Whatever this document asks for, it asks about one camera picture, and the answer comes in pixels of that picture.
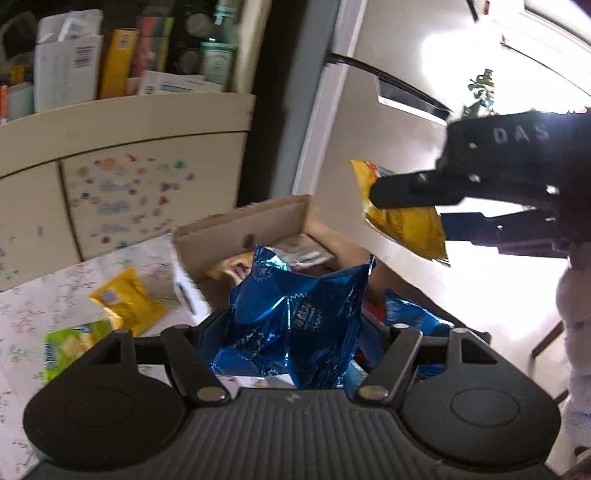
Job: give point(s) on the croissant bread packet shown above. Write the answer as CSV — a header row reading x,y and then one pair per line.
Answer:
x,y
228,267

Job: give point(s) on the colourful upright boxes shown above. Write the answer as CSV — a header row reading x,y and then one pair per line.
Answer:
x,y
154,46

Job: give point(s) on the brown wooden frame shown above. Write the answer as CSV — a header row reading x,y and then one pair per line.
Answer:
x,y
547,339

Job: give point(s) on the flat white box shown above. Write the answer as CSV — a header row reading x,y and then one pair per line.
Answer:
x,y
180,83

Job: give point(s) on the cream cabinet with stickers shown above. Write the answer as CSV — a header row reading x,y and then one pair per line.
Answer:
x,y
138,184

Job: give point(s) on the silver snack packet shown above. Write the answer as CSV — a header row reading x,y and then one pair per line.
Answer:
x,y
302,251

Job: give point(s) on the yellow snack packet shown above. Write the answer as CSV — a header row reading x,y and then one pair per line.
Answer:
x,y
127,300
406,230

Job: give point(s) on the cardboard box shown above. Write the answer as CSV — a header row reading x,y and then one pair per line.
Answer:
x,y
258,221

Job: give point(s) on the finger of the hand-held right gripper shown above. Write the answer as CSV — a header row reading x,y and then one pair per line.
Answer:
x,y
471,226
415,189

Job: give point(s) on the white refrigerator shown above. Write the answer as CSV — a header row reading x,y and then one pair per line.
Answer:
x,y
351,115

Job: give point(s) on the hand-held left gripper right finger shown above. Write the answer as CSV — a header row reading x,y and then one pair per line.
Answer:
x,y
392,369

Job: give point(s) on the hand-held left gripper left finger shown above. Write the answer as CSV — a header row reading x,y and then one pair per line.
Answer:
x,y
194,369

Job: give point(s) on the floral tablecloth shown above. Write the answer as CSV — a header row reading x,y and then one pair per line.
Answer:
x,y
27,314

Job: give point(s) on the green snack packet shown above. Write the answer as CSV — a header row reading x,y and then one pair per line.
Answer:
x,y
69,346

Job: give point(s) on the green plant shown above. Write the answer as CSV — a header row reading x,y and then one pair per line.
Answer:
x,y
480,92

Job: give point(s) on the orange-red snack packet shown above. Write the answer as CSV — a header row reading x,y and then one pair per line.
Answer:
x,y
374,310

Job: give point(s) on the green label bottle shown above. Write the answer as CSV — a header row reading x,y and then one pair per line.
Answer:
x,y
219,55

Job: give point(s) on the white carton with barcode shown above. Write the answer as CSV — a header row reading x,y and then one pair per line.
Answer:
x,y
64,69

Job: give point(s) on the tall yellow box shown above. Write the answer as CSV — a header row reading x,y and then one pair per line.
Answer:
x,y
117,64

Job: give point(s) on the blue foil snack packet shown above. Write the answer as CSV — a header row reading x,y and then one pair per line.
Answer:
x,y
415,316
295,323

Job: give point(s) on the person's right forearm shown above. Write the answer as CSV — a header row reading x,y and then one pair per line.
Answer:
x,y
577,346

